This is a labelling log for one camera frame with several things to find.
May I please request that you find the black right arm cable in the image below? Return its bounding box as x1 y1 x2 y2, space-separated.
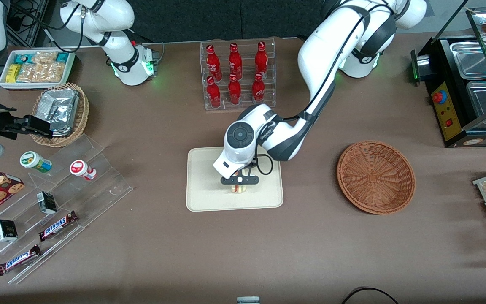
36 0 87 53

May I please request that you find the green lid cup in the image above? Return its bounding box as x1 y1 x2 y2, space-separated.
19 151 52 174

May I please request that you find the silver foil packet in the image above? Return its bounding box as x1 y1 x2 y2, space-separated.
35 89 79 137

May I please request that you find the brown wicker basket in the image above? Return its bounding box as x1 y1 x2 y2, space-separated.
337 140 416 215

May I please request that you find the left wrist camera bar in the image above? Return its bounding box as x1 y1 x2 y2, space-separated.
221 174 260 186

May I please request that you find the red cola bottle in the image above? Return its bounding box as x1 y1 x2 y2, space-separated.
206 44 222 81
228 43 243 81
206 76 221 109
228 74 242 106
255 41 269 79
252 73 266 105

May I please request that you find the cream plastic tray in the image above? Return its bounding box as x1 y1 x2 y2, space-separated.
186 147 284 212

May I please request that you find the Snickers chocolate bar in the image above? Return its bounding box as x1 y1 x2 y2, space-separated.
0 244 42 276
39 210 79 242

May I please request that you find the yellow snack packet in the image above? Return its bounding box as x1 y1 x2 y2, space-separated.
6 64 22 83

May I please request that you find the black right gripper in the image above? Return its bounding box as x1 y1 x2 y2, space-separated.
0 101 54 140

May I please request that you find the black looped cable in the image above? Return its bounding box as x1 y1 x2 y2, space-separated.
341 287 400 304

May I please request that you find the light tan wicker basket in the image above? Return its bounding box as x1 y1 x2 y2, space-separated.
29 83 90 148

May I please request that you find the clear acrylic bottle rack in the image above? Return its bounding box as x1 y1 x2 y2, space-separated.
200 38 277 111

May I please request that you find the white rectangular snack tray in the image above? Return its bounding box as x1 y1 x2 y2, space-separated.
0 49 76 90

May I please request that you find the small black carton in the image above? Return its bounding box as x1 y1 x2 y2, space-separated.
37 191 58 214
0 219 18 243

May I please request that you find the clear acrylic stepped display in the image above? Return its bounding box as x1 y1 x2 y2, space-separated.
0 134 134 285

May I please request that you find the red lid cup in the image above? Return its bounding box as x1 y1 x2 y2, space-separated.
70 160 97 181

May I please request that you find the black glass food warmer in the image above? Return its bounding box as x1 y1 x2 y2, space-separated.
410 0 486 148

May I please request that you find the clear cracker bag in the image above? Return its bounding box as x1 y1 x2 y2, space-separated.
16 63 43 83
36 62 65 83
32 51 58 65

